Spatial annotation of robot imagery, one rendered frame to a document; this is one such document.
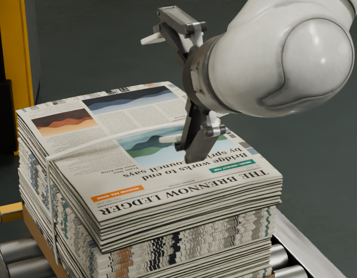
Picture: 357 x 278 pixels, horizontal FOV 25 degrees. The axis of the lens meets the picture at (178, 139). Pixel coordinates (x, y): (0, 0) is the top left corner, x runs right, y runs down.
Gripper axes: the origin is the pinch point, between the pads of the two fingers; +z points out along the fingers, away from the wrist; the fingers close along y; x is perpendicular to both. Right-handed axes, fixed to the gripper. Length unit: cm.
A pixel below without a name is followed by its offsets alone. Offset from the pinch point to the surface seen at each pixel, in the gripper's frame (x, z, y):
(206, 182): 4.0, 0.1, 13.9
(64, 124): -9.2, 22.3, 2.5
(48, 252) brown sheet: -14.5, 27.6, 22.5
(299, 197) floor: 107, 163, 47
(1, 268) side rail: -21.8, 31.4, 23.9
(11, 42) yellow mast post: 20, 206, -31
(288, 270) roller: 21.3, 14.1, 32.6
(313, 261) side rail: 26.2, 14.4, 32.4
